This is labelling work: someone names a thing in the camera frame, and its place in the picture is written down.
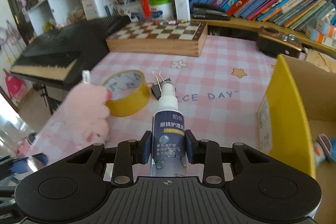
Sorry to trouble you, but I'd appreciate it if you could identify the lens cleaner spray bottle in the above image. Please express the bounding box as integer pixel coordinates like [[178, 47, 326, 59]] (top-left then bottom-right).
[[150, 81, 187, 177]]

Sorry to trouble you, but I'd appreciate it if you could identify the pink plush toy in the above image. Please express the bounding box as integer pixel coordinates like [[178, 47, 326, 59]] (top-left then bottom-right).
[[63, 70, 112, 149]]

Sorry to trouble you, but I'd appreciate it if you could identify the yellow tape roll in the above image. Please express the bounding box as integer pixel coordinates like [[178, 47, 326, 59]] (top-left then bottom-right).
[[103, 70, 150, 117]]

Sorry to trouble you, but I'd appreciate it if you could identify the black binder clip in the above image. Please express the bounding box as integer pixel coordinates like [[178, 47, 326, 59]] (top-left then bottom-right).
[[151, 70, 172, 100]]

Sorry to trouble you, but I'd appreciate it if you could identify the pink checkered tablecloth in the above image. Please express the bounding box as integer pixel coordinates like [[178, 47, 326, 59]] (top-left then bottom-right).
[[30, 36, 277, 164]]

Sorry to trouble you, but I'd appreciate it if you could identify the yellow cardboard box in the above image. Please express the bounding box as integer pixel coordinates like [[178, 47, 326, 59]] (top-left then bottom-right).
[[257, 55, 335, 181]]

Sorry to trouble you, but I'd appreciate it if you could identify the wooden chessboard box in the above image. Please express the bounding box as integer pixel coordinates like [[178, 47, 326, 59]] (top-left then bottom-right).
[[106, 22, 208, 57]]

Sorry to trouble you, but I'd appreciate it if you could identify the black electronic keyboard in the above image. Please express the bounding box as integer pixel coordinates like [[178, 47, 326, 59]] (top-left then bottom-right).
[[10, 15, 130, 90]]

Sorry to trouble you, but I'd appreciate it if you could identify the grey orange toy car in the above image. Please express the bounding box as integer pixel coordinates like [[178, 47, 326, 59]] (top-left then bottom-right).
[[313, 134, 332, 167]]

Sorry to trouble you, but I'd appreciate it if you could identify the blue small toy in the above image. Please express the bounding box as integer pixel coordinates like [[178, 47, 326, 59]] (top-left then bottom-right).
[[326, 138, 336, 163]]

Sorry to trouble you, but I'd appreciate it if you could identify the brown retro radio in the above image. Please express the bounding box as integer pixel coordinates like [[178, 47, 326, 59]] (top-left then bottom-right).
[[256, 27, 302, 58]]

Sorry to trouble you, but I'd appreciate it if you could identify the black stapler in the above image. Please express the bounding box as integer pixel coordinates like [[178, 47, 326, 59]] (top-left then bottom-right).
[[191, 3, 230, 21]]

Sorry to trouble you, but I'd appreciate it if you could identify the white pen holder cup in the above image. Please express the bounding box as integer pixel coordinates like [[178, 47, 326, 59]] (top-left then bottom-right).
[[116, 1, 143, 18]]

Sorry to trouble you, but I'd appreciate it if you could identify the green lid white jar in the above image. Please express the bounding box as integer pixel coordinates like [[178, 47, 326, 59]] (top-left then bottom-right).
[[149, 0, 174, 20]]

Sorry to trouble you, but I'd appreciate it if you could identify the orange white medicine box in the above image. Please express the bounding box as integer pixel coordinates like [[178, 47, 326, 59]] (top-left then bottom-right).
[[305, 20, 335, 48]]

